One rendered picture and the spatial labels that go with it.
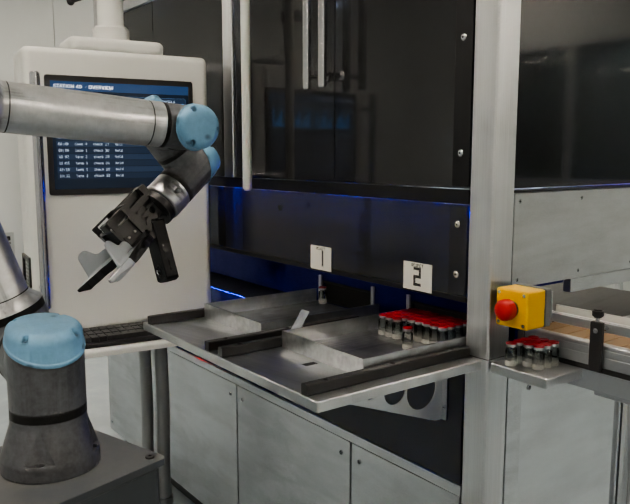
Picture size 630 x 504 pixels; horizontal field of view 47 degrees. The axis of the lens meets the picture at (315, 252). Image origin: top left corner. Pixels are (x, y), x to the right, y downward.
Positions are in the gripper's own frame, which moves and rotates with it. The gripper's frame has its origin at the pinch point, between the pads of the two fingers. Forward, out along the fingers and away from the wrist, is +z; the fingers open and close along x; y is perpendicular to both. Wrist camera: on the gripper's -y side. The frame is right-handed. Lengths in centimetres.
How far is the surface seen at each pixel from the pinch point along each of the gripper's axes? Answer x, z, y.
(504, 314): 37, -37, -50
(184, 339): -22.2, -13.2, -25.7
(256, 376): 6.9, -6.9, -31.0
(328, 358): 11.1, -18.0, -39.2
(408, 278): 10, -46, -46
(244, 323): -18.5, -24.3, -33.2
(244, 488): -77, -13, -90
